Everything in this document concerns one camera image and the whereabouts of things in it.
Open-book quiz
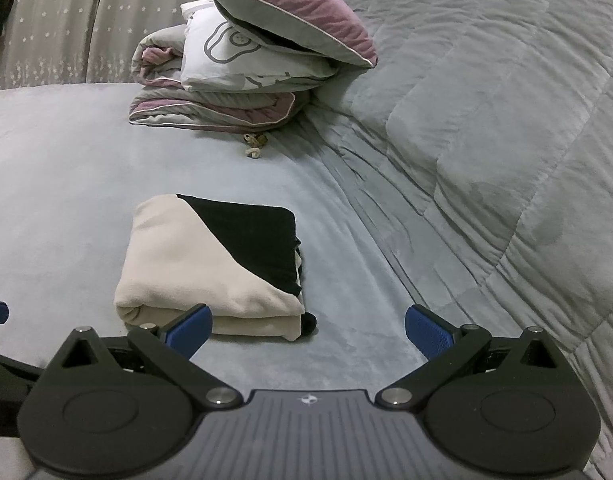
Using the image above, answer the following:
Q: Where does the white printed pillow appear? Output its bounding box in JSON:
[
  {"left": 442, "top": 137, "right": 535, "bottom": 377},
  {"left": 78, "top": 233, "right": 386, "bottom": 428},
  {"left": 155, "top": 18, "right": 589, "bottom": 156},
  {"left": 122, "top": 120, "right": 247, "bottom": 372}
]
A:
[{"left": 179, "top": 0, "right": 338, "bottom": 94}]

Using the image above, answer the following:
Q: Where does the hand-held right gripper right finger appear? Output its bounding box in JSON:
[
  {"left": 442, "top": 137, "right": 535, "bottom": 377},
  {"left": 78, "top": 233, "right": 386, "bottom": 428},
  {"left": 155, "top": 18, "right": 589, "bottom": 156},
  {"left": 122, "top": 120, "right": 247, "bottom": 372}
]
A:
[{"left": 375, "top": 304, "right": 571, "bottom": 407}]

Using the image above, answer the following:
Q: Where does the folded grey and pink quilt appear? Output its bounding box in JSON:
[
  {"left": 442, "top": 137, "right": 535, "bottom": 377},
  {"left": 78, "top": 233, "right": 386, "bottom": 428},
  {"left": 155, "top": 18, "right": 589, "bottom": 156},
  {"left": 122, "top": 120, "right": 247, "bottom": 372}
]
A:
[{"left": 129, "top": 25, "right": 337, "bottom": 132}]

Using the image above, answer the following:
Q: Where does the blue-grey bed sheet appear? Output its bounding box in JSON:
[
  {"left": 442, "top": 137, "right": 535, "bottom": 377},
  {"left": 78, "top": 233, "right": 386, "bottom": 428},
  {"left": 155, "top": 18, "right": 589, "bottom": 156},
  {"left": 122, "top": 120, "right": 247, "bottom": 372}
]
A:
[{"left": 0, "top": 82, "right": 602, "bottom": 480}]

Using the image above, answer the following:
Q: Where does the grey quilted bedspread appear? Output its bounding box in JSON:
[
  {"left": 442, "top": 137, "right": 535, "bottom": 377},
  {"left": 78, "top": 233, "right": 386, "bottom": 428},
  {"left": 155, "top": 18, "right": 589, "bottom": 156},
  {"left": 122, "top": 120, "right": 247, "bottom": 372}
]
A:
[{"left": 291, "top": 0, "right": 613, "bottom": 480}]

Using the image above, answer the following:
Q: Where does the cream and black printed sweatshirt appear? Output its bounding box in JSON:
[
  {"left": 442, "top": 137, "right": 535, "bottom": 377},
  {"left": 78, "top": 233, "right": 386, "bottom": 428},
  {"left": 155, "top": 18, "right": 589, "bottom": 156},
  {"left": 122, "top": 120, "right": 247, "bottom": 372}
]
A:
[{"left": 114, "top": 192, "right": 319, "bottom": 344}]

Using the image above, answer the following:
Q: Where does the grey star-patterned curtain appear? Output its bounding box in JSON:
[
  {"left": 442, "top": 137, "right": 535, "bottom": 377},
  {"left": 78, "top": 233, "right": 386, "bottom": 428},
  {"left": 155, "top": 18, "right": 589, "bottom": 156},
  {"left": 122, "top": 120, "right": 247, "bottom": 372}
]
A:
[{"left": 1, "top": 0, "right": 233, "bottom": 92}]

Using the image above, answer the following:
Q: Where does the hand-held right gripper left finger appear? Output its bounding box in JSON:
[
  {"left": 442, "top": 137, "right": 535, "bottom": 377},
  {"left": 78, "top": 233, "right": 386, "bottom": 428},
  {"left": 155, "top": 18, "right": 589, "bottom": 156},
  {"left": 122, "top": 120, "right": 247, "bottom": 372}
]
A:
[{"left": 45, "top": 304, "right": 244, "bottom": 407}]

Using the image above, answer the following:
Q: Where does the mauve and grey pillow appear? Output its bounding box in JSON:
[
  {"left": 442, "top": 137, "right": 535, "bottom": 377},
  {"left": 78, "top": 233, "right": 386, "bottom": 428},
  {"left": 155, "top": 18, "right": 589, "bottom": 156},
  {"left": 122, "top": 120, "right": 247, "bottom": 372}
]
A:
[{"left": 201, "top": 0, "right": 378, "bottom": 69}]

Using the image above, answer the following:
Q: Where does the beige knotted cord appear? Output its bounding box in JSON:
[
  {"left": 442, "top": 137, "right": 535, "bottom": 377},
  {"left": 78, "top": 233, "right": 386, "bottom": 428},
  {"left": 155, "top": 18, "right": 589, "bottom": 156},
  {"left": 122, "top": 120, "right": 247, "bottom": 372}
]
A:
[{"left": 239, "top": 132, "right": 268, "bottom": 160}]

